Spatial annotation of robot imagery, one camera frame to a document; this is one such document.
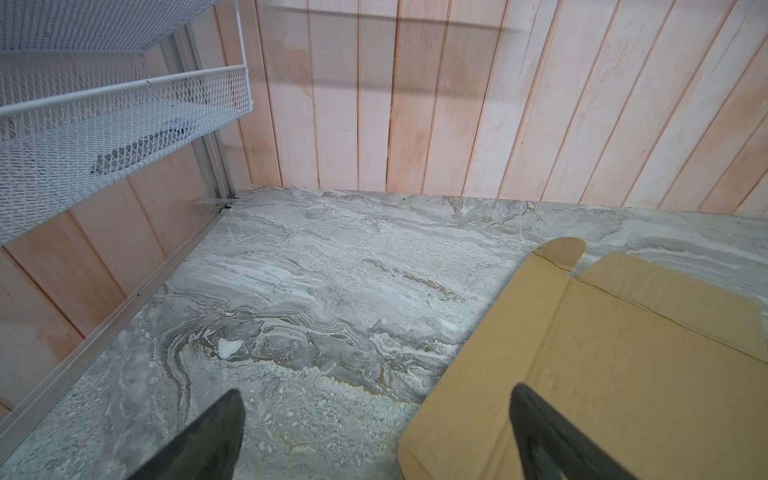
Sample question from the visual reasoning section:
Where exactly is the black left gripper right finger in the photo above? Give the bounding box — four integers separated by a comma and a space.
509, 383, 635, 479

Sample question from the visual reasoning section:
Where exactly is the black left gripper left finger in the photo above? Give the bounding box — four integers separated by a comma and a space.
129, 389, 246, 479

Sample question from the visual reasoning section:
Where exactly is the brown cardboard box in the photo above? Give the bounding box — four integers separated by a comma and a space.
397, 237, 767, 479

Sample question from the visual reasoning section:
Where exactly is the dark object in white shelf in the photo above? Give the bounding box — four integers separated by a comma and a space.
90, 119, 195, 175

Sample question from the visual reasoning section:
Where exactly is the white wire mesh shelf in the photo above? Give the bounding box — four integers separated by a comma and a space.
1, 1, 253, 242

